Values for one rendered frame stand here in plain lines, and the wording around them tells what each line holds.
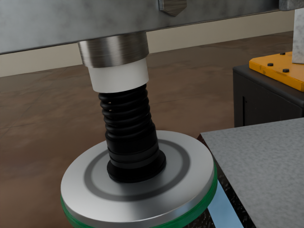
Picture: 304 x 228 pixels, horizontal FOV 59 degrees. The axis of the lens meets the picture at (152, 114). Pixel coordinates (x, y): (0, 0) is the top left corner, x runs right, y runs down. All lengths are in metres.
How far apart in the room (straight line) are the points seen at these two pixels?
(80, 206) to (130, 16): 0.22
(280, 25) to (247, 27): 0.79
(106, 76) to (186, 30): 6.18
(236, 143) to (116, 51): 0.32
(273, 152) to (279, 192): 0.10
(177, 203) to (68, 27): 0.21
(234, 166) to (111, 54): 0.28
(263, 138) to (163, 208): 0.29
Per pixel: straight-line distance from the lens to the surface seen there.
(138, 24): 0.27
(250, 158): 0.49
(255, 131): 0.57
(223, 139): 0.55
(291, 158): 0.50
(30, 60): 6.79
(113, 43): 0.29
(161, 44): 6.41
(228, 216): 0.41
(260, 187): 0.43
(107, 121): 0.34
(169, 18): 0.29
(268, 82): 1.27
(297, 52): 1.38
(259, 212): 0.39
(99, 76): 0.31
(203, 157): 0.39
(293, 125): 0.60
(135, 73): 0.31
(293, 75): 1.22
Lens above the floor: 1.13
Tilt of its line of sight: 23 degrees down
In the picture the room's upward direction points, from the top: 9 degrees counter-clockwise
